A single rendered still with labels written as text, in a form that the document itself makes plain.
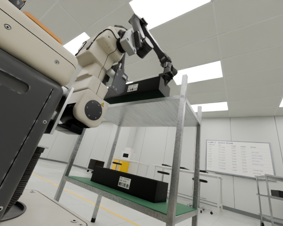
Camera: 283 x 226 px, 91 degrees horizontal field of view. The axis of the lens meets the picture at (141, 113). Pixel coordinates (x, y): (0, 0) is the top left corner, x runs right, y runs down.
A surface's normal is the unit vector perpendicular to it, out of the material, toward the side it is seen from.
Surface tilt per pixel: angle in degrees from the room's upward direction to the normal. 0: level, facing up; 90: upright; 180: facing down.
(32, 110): 90
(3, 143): 90
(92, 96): 90
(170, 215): 90
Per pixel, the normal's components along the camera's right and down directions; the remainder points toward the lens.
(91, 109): 0.82, -0.06
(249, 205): -0.53, -0.43
